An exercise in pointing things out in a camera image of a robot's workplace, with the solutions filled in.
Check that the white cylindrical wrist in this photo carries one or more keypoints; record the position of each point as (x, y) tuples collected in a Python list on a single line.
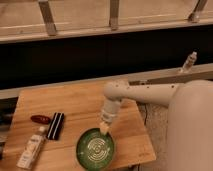
[(108, 113)]

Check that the green ceramic bowl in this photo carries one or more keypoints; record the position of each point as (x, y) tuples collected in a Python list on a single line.
[(95, 151)]

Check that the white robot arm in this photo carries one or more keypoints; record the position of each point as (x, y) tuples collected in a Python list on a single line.
[(190, 118)]

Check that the wooden board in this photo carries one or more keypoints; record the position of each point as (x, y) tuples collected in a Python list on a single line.
[(81, 105)]

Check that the black white striped block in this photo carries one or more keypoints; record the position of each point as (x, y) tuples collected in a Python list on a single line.
[(55, 126)]

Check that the dark red oval object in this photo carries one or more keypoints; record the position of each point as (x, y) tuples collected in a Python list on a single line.
[(40, 119)]

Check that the white tube bottle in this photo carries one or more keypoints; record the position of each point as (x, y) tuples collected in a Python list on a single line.
[(32, 149)]

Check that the small bottle on ledge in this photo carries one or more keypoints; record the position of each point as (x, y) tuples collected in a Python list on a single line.
[(191, 59)]

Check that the middle metal bracket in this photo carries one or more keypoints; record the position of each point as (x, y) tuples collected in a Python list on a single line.
[(114, 13)]

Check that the metal bracket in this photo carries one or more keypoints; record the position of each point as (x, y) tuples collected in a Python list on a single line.
[(47, 17), (195, 15), (114, 13)]

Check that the left metal bracket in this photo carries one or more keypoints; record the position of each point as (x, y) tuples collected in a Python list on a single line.
[(47, 17)]

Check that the right metal bracket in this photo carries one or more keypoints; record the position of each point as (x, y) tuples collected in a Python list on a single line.
[(195, 15)]

